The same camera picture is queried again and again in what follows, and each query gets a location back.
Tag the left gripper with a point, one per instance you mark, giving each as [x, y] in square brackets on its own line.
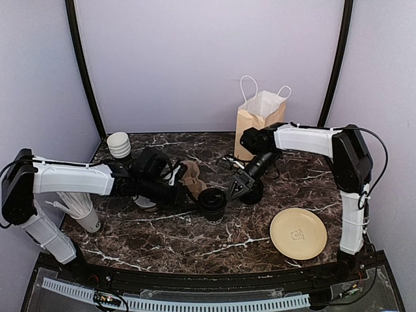
[178, 197]

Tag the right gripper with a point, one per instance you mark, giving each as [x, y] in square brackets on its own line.
[247, 181]

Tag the stack of black lids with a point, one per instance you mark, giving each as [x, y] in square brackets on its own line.
[255, 195]

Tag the brown paper bag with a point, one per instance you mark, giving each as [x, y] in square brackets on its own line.
[262, 110]

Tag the stack of paper cups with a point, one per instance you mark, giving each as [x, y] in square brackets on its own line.
[119, 145]

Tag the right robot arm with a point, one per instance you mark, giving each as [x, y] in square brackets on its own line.
[348, 158]

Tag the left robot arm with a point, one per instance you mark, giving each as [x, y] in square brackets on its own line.
[28, 175]

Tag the cardboard cup carrier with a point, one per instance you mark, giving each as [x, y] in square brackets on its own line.
[191, 178]

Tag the white ceramic bowl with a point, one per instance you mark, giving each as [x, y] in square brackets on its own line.
[145, 204]

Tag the yellow plate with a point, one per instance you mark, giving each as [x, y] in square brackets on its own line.
[298, 234]

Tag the cup of wrapped straws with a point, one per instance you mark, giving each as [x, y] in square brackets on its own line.
[79, 206]

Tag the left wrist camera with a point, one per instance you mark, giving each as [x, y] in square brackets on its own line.
[178, 172]

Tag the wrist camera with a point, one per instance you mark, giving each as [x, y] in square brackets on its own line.
[231, 163]
[178, 172]

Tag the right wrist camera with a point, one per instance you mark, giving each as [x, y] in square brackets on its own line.
[231, 163]

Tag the black front rail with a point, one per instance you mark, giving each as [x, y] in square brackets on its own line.
[312, 278]

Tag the white cable duct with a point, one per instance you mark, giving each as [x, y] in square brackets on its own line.
[175, 301]

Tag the right black frame post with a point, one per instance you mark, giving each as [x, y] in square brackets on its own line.
[337, 62]

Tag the black frame post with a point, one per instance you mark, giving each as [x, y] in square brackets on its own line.
[337, 62]
[82, 67]

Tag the left black frame post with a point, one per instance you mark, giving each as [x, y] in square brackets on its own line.
[82, 67]

